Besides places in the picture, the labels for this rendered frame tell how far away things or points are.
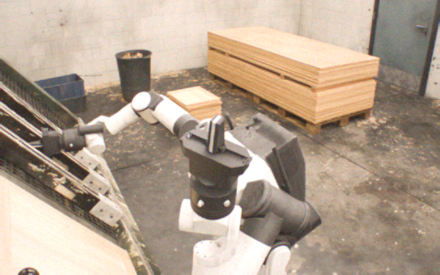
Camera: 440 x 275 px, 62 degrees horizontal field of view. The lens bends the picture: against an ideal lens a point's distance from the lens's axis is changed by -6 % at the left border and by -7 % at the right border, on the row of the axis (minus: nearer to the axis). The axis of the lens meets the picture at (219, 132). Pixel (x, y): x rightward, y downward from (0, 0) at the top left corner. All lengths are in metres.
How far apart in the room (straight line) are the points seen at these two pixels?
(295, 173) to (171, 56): 5.69
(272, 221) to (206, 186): 0.30
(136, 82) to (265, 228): 4.55
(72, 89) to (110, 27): 1.45
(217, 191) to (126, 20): 5.73
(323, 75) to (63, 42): 3.77
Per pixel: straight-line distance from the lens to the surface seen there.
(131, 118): 1.51
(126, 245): 1.53
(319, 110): 4.43
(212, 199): 0.69
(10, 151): 1.44
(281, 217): 0.96
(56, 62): 6.19
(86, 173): 1.76
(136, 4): 6.36
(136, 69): 5.29
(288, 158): 1.12
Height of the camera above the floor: 1.89
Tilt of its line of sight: 25 degrees down
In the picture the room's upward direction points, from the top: straight up
